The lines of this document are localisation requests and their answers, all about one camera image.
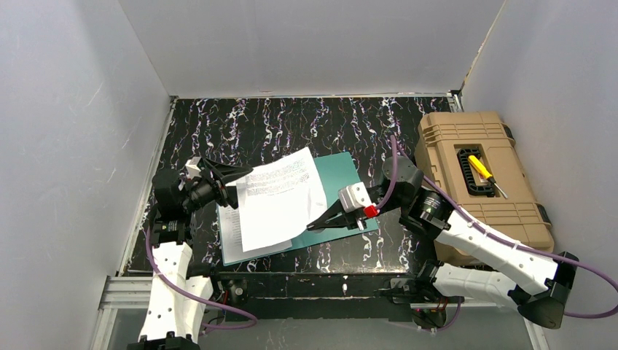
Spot white printed paper sheet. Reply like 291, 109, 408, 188
217, 206, 292, 266

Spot teal paper folder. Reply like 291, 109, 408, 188
217, 151, 380, 267

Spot white printed paper stack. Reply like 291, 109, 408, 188
237, 147, 327, 252

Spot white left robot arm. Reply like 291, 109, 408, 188
127, 157, 257, 349

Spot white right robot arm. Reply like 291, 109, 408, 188
307, 155, 576, 329

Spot tan plastic toolbox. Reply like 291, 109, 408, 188
414, 112, 555, 252

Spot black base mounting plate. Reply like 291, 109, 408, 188
212, 271, 457, 322

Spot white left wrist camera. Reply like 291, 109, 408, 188
184, 156, 203, 180

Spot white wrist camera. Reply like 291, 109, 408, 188
184, 156, 203, 180
338, 182, 380, 219

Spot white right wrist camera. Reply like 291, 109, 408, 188
338, 182, 380, 219

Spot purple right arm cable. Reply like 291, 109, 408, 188
364, 135, 618, 334

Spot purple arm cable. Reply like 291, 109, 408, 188
144, 227, 258, 338
364, 135, 618, 334

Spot yellow handled screwdriver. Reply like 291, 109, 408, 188
467, 155, 509, 199

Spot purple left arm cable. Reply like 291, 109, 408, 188
144, 227, 258, 338

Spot aluminium frame rail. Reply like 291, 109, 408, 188
89, 275, 552, 350

